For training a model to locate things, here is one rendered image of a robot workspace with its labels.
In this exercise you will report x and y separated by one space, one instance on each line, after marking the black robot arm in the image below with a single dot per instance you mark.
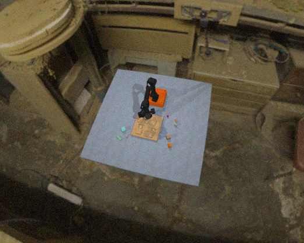
145 103

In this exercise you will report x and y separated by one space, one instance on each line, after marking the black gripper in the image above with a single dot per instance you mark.
152 111

